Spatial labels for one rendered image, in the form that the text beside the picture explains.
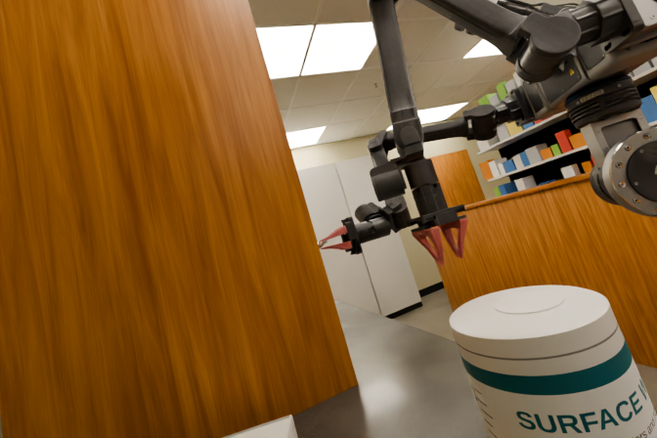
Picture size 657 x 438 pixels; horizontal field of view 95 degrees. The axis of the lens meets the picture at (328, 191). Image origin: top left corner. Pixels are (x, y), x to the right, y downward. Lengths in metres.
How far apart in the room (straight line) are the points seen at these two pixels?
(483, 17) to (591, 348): 0.63
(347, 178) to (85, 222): 3.72
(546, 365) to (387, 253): 3.94
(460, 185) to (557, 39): 4.97
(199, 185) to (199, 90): 0.19
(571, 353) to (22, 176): 0.72
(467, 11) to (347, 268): 3.50
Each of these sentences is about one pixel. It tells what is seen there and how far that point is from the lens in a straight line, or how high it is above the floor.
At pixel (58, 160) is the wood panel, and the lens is 0.67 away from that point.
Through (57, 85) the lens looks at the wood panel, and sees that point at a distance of 0.72.
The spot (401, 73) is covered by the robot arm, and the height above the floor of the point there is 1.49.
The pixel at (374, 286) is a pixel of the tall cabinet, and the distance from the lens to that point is 4.12.
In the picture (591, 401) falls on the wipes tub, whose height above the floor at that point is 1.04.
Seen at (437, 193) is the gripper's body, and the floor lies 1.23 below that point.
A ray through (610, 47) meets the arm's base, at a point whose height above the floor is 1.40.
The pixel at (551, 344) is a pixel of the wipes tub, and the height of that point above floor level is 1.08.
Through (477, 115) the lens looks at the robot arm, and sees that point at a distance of 1.16.
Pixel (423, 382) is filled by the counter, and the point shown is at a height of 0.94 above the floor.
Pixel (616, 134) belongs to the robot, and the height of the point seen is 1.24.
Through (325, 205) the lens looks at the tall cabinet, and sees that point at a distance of 3.97.
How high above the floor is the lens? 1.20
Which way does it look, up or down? 9 degrees up
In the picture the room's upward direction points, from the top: 17 degrees counter-clockwise
